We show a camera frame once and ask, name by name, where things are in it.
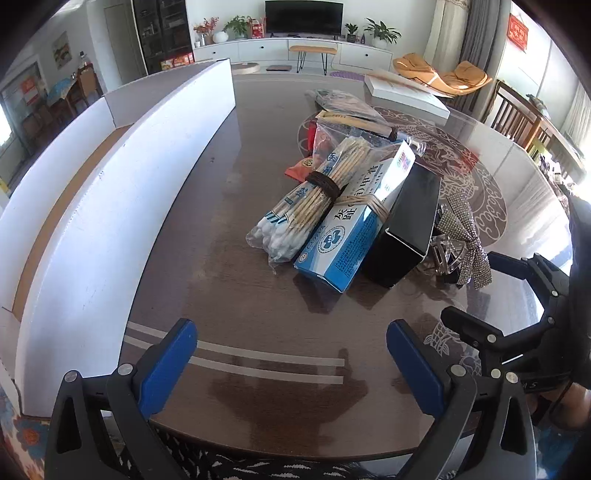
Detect orange printed boxes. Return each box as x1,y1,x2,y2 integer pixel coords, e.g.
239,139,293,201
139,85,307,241
160,52,195,71

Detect grey curtain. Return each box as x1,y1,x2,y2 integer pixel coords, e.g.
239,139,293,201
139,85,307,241
457,0,511,114

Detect blue white medicine box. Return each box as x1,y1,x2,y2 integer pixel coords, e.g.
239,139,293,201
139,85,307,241
294,140,416,294

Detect white door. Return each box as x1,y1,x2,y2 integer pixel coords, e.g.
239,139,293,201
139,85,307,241
104,2,144,86

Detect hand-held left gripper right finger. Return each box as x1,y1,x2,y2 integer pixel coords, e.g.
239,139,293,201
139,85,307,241
386,319,539,480

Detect wooden dining chair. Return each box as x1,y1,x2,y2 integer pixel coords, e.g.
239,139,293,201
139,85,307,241
76,65,103,104

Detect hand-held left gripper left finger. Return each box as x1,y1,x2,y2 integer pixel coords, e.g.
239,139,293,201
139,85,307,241
44,318,199,480

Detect phone case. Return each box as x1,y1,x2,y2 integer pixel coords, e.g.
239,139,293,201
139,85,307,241
306,89,389,123

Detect framed wall painting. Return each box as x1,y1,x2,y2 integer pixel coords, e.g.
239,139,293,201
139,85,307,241
52,31,74,69

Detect wooden side table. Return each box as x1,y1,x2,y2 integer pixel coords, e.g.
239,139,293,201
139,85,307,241
526,95,589,185

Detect glossy curved stick clear cap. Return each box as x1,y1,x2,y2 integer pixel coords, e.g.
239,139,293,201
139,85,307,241
316,110,428,160

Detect cotton swab pack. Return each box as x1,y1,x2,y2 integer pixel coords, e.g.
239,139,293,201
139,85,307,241
246,124,393,276

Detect black white patterned clothing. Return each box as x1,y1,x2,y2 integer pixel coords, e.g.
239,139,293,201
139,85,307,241
152,425,416,480

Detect dark glass display cabinet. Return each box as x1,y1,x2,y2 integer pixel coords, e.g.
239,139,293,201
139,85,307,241
131,0,194,75

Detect black box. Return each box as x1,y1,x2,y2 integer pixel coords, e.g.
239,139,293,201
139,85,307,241
362,162,443,289

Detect white sheer curtain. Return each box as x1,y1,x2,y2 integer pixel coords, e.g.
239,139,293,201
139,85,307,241
422,0,472,70

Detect red snack packet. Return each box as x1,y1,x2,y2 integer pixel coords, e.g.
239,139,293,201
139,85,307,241
284,122,324,182

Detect white television cabinet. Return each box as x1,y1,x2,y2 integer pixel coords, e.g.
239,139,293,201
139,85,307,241
193,36,394,70

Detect large leafy potted plant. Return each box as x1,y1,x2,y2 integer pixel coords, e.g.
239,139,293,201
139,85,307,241
364,18,402,49

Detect bushy green potted plant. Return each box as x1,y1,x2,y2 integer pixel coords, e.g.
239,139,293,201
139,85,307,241
223,15,254,40

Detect wooden slatted chair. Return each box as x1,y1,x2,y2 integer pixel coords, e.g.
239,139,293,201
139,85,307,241
482,79,555,148

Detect red wall decoration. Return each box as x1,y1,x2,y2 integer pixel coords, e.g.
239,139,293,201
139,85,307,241
508,13,529,54

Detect rhinestone bow hair clip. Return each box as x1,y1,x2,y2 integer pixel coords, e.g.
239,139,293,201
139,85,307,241
434,189,491,291

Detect black television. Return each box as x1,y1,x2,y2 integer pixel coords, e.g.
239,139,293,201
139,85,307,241
264,0,345,35

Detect flat white box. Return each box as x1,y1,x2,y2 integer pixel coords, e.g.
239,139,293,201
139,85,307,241
364,69,451,120

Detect large white cardboard box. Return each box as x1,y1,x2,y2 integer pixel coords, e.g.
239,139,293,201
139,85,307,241
0,59,237,418

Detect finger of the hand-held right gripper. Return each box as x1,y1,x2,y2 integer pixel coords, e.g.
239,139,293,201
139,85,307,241
487,250,573,305
440,307,555,370

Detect orange lounge chair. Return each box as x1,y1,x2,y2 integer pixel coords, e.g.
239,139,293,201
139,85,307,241
392,52,492,97

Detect red flowers in vase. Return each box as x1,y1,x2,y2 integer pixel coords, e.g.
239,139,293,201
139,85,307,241
194,17,220,46

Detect wooden bench metal legs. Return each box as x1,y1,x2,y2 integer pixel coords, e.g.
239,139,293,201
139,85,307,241
288,45,338,75

